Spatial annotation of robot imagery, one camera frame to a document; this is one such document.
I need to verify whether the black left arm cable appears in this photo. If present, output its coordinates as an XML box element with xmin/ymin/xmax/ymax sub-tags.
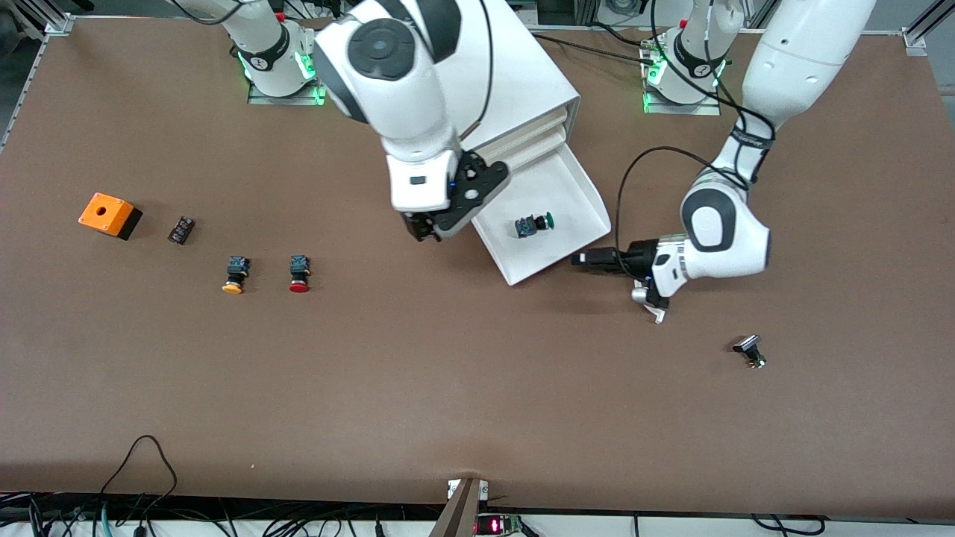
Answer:
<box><xmin>615</xmin><ymin>0</ymin><xmax>777</xmax><ymax>258</ymax></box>

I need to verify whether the black knob selector switch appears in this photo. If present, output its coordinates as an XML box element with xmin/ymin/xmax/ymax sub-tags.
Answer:
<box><xmin>732</xmin><ymin>335</ymin><xmax>767</xmax><ymax>370</ymax></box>

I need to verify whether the thin black looped cable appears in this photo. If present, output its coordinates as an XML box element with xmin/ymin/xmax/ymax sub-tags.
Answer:
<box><xmin>99</xmin><ymin>435</ymin><xmax>179</xmax><ymax>508</ymax></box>

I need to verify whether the black cable on table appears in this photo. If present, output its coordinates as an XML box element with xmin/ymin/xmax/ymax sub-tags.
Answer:
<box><xmin>531</xmin><ymin>22</ymin><xmax>661</xmax><ymax>66</ymax></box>

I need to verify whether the red LED display board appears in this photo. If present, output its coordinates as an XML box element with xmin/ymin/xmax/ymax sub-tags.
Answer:
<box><xmin>475</xmin><ymin>513</ymin><xmax>525</xmax><ymax>537</ymax></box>

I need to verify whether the orange box with hole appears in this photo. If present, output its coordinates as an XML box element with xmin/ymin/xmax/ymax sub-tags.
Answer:
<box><xmin>78</xmin><ymin>193</ymin><xmax>143</xmax><ymax>241</ymax></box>

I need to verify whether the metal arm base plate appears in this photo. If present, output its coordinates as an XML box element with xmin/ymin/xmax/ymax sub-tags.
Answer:
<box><xmin>642</xmin><ymin>41</ymin><xmax>722</xmax><ymax>116</ymax></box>
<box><xmin>247</xmin><ymin>19</ymin><xmax>334</xmax><ymax>106</ymax></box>

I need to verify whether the black cable bundle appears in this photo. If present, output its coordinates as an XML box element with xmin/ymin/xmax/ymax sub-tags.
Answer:
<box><xmin>0</xmin><ymin>491</ymin><xmax>419</xmax><ymax>537</ymax></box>

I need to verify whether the yellow push button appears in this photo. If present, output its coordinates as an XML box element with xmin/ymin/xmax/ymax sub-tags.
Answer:
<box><xmin>222</xmin><ymin>256</ymin><xmax>251</xmax><ymax>295</ymax></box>

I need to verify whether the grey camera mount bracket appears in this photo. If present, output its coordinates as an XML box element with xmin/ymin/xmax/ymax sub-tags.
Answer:
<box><xmin>428</xmin><ymin>477</ymin><xmax>490</xmax><ymax>537</ymax></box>

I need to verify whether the green push button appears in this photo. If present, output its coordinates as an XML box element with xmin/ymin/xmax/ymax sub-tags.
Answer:
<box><xmin>515</xmin><ymin>212</ymin><xmax>557</xmax><ymax>240</ymax></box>

